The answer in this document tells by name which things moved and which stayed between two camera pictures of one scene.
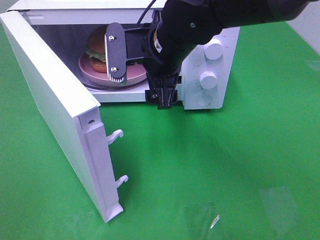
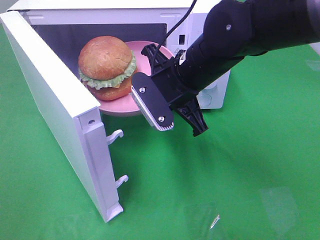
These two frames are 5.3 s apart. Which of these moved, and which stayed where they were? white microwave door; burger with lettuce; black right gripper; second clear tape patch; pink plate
Moved: burger with lettuce; pink plate; black right gripper
Stayed: white microwave door; second clear tape patch
